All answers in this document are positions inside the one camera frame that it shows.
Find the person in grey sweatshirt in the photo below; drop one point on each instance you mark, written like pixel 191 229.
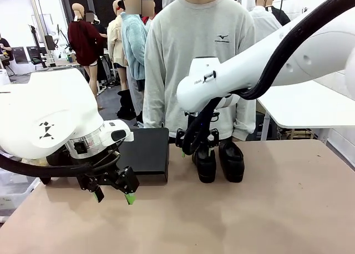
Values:
pixel 177 43

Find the black leather shoe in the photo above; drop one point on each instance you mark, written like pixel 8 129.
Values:
pixel 206 168
pixel 231 162

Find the mannequin in white shirt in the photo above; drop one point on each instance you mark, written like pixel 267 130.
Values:
pixel 262 18

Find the mannequin in maroon sweater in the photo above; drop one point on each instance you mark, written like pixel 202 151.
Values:
pixel 83 43

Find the seated person in black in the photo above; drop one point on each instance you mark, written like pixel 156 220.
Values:
pixel 5 47

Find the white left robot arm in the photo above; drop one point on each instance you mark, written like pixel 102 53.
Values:
pixel 41 104

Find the person's right forearm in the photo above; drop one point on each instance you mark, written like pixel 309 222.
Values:
pixel 152 104

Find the black metal shoe stand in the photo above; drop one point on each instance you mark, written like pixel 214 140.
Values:
pixel 45 180
pixel 151 148

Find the silver metal pole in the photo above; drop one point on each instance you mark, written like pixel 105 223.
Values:
pixel 41 22

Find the clear plastic bin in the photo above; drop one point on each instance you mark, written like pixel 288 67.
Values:
pixel 16 190

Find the mannequin in black jacket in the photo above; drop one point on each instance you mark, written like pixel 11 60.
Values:
pixel 281 15

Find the mannequin in light blue fleece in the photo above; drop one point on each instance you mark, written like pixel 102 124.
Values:
pixel 133 43

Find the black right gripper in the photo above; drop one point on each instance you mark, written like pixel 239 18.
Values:
pixel 205 134

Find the black chair back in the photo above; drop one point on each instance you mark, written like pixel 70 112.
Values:
pixel 19 55

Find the mannequin in beige jacket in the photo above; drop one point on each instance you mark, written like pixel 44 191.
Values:
pixel 115 40

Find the black boots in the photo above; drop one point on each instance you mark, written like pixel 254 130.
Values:
pixel 126 107

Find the mannequin in red top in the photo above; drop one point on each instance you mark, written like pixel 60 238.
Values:
pixel 147 8

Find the person's left forearm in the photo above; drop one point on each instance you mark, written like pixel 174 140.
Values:
pixel 245 121

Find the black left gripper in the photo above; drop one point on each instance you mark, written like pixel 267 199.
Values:
pixel 102 176

